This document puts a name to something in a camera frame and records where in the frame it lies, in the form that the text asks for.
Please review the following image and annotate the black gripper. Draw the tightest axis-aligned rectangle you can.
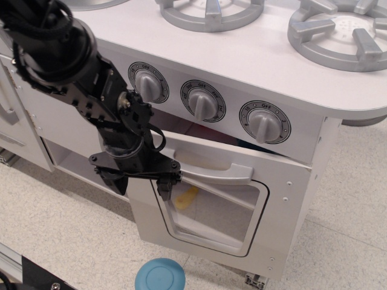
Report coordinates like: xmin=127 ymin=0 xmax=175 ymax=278
xmin=89 ymin=142 xmax=182 ymax=201

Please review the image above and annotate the white oven door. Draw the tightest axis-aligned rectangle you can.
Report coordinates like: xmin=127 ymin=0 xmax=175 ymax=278
xmin=127 ymin=132 xmax=311 ymax=279

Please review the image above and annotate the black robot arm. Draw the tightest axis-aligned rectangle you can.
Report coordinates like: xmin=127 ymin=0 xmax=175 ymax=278
xmin=1 ymin=1 xmax=181 ymax=201

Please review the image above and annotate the yellow plastic toy utensil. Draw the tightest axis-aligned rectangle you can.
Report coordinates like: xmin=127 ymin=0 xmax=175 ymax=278
xmin=174 ymin=186 xmax=199 ymax=210

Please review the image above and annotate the blue round lid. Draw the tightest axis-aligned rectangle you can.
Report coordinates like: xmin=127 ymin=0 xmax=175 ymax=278
xmin=135 ymin=258 xmax=186 ymax=290

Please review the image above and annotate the grey left stove knob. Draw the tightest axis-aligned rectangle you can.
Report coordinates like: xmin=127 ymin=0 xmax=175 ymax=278
xmin=128 ymin=62 xmax=169 ymax=103

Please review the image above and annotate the grey stove knob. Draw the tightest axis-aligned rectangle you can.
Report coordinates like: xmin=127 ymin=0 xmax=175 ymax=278
xmin=128 ymin=62 xmax=169 ymax=103
xmin=180 ymin=80 xmax=226 ymax=123
xmin=239 ymin=100 xmax=291 ymax=144

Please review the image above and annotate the grey middle stove knob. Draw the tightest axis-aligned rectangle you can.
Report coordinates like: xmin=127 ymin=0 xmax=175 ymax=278
xmin=180 ymin=80 xmax=226 ymax=123

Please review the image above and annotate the white left cabinet door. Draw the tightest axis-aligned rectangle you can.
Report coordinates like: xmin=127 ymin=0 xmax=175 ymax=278
xmin=1 ymin=42 xmax=102 ymax=171

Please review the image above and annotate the grey right stove knob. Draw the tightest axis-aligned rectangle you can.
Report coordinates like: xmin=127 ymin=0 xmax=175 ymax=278
xmin=239 ymin=100 xmax=291 ymax=144

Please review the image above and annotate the white toy kitchen stove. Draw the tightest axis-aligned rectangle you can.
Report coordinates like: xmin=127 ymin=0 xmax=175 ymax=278
xmin=39 ymin=0 xmax=387 ymax=286

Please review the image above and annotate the grey middle burner grate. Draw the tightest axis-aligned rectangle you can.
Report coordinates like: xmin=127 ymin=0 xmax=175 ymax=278
xmin=156 ymin=1 xmax=264 ymax=33

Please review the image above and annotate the grey burner grate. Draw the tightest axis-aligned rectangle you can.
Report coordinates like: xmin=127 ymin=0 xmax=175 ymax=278
xmin=287 ymin=1 xmax=386 ymax=72
xmin=156 ymin=1 xmax=264 ymax=33

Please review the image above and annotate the grey right burner grate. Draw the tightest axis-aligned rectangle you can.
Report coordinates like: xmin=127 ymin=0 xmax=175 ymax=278
xmin=287 ymin=1 xmax=386 ymax=72

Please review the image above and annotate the grey oven door handle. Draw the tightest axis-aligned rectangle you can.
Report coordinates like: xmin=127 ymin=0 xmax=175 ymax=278
xmin=171 ymin=150 xmax=254 ymax=185

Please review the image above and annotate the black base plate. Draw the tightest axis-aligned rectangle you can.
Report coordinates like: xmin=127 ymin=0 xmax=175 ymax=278
xmin=14 ymin=256 xmax=76 ymax=290

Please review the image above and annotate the aluminium frame rail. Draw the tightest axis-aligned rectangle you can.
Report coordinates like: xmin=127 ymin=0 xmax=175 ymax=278
xmin=0 ymin=243 xmax=22 ymax=282

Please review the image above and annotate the grey left cabinet handle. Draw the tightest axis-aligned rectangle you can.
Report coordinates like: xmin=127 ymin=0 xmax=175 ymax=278
xmin=1 ymin=69 xmax=19 ymax=126

